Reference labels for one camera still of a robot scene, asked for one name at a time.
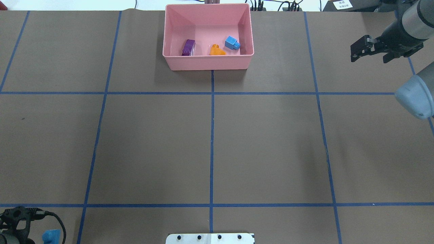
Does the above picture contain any purple toy block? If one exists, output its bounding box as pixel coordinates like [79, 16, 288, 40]
[181, 39, 196, 57]

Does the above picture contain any long blue toy block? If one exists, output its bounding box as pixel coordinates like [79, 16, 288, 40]
[42, 229, 61, 244]

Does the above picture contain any small blue toy block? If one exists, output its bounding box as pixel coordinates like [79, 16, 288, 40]
[224, 36, 241, 50]

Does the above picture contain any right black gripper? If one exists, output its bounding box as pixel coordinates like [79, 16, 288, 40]
[350, 20, 426, 63]

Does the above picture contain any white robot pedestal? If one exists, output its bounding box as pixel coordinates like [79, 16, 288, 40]
[165, 233, 255, 244]

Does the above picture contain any blue tape line crosswise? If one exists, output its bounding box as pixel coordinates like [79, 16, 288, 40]
[1, 91, 395, 96]

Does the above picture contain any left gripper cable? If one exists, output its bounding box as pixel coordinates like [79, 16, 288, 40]
[41, 211, 67, 244]

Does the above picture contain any orange toy block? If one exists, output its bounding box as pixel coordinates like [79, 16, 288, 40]
[209, 44, 226, 56]

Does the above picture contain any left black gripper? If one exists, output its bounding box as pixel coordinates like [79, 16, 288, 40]
[0, 228, 35, 244]

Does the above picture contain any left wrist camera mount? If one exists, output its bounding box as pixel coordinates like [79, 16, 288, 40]
[0, 206, 45, 235]

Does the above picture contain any usb hub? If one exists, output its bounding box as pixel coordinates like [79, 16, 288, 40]
[251, 0, 265, 12]
[279, 1, 302, 12]

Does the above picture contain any lower usb hub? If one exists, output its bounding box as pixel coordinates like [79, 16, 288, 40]
[279, 1, 302, 12]

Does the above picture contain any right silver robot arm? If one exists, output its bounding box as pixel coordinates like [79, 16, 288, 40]
[350, 0, 434, 120]

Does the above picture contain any pink plastic box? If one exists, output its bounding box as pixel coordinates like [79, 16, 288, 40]
[162, 3, 254, 71]

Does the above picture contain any upper usb hub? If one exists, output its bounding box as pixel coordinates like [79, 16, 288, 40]
[251, 0, 265, 12]

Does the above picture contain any blue tape line lengthwise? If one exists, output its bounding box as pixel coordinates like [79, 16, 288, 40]
[209, 70, 215, 233]

